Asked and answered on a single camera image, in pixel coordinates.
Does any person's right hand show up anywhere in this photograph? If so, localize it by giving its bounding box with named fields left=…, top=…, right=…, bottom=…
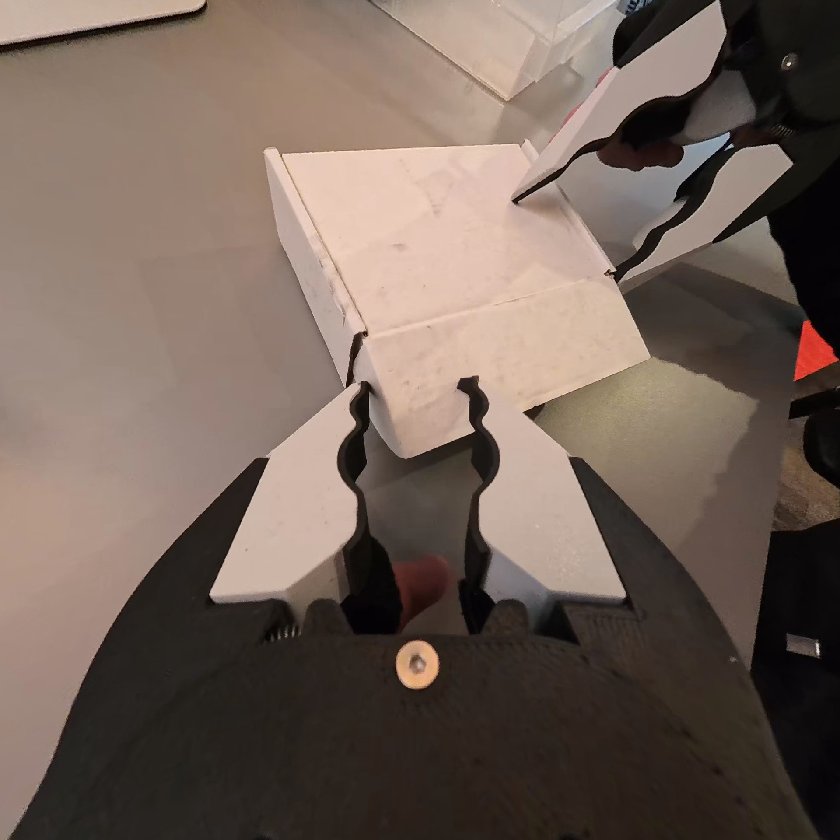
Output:
left=598, top=134, right=685, bottom=173

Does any clear plastic container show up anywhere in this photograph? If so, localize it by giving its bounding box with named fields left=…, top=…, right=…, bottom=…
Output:
left=366, top=0, right=621, bottom=102

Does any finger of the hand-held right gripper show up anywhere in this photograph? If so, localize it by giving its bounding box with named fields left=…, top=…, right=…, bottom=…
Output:
left=511, top=3, right=731, bottom=204
left=614, top=134, right=795, bottom=284

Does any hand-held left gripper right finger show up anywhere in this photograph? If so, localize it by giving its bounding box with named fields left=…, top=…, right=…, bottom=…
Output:
left=457, top=376, right=627, bottom=635

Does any white cardboard box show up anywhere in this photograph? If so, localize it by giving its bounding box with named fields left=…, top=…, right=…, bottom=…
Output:
left=264, top=140, right=651, bottom=460

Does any person's dark clothing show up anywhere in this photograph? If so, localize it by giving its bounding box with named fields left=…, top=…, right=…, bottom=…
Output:
left=751, top=525, right=840, bottom=840

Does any red object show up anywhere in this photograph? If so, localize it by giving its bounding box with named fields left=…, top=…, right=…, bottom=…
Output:
left=794, top=322, right=840, bottom=382

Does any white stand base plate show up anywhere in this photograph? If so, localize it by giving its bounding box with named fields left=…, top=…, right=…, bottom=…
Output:
left=0, top=0, right=207, bottom=48

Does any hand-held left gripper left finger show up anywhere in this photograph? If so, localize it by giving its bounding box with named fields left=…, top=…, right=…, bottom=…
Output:
left=210, top=382, right=373, bottom=619

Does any person's right forearm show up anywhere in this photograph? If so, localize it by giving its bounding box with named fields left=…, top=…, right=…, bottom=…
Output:
left=764, top=213, right=840, bottom=342

